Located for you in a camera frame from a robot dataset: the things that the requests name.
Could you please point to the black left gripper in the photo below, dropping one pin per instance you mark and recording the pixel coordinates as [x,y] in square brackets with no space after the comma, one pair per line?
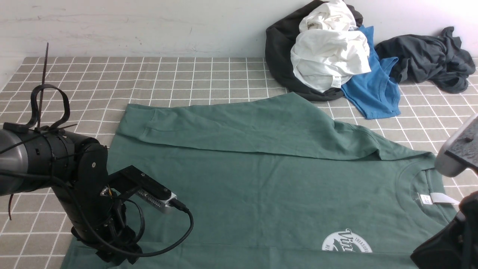
[98,216]

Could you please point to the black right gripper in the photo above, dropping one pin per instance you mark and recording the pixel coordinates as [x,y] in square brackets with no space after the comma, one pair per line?
[455,246]

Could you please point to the green long-sleeved shirt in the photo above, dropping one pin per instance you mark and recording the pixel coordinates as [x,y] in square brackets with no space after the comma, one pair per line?
[278,184]

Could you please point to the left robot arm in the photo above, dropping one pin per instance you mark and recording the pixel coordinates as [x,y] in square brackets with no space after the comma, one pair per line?
[29,156]

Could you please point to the blue t-shirt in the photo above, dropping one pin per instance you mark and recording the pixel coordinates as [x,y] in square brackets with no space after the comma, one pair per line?
[375,94]

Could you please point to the white crumpled shirt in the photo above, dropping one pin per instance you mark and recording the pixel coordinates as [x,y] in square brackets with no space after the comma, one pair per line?
[329,49]

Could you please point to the black garment under white shirt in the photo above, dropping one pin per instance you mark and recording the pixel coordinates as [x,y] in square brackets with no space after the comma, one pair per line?
[280,38]

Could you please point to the dark grey crumpled garment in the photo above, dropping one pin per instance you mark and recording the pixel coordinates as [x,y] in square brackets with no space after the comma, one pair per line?
[438,59]

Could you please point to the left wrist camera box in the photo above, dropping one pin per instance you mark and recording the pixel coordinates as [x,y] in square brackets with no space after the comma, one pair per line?
[131,181]

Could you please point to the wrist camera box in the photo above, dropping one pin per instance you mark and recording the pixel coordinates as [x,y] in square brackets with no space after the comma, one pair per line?
[460,151]
[131,181]

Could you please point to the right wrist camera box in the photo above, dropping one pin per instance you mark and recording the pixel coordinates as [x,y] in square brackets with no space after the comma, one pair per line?
[460,151]

